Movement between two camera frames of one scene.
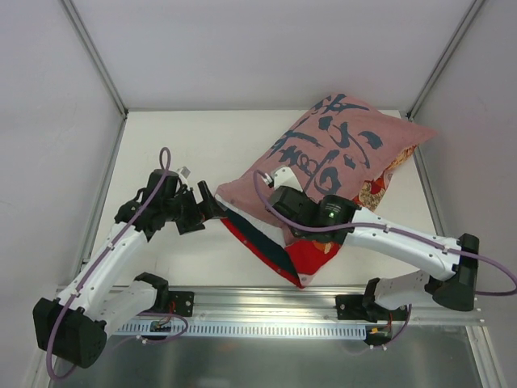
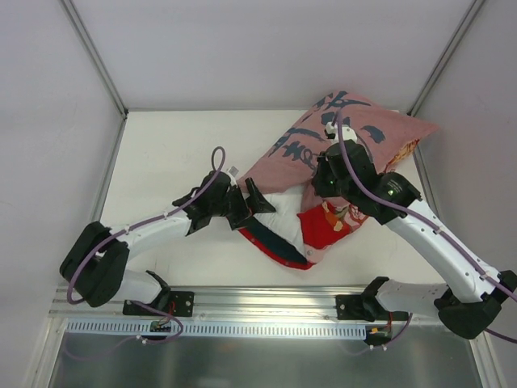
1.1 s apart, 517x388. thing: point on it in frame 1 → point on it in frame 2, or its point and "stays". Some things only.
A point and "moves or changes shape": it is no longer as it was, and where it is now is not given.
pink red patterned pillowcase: (338, 147) moves or changes shape
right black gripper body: (280, 200) → (321, 186)
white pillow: (273, 231) → (285, 219)
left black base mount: (175, 302) stays
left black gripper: (193, 213) → (237, 206)
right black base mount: (365, 307) stays
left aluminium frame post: (96, 56) stays
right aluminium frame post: (471, 12) stays
